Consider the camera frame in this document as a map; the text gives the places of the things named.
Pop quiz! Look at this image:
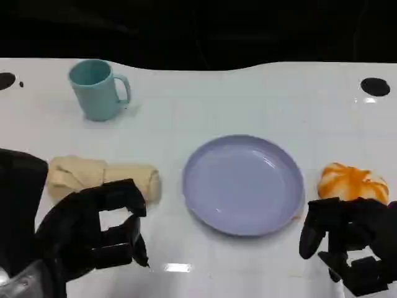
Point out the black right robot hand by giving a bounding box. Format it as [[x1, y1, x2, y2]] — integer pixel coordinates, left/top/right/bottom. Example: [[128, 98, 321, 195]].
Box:
[[298, 197, 397, 297]]

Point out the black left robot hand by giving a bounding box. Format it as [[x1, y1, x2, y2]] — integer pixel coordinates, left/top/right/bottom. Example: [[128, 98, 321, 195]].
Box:
[[33, 178, 152, 282]]

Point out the beige towel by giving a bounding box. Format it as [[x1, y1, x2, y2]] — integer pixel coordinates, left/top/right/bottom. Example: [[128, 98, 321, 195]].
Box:
[[45, 156, 163, 205]]

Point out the orange and white bread roll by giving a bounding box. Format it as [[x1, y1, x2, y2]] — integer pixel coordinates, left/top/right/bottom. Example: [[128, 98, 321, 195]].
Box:
[[316, 161, 390, 205]]

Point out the lilac plate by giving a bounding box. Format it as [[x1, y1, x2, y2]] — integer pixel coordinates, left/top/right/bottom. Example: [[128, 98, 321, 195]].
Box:
[[182, 134, 305, 237]]

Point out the pale green mug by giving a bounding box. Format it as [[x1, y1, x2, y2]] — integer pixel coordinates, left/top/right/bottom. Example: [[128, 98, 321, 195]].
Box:
[[68, 60, 132, 122]]

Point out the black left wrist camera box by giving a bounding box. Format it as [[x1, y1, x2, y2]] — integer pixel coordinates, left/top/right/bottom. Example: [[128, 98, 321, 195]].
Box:
[[0, 148, 50, 276]]

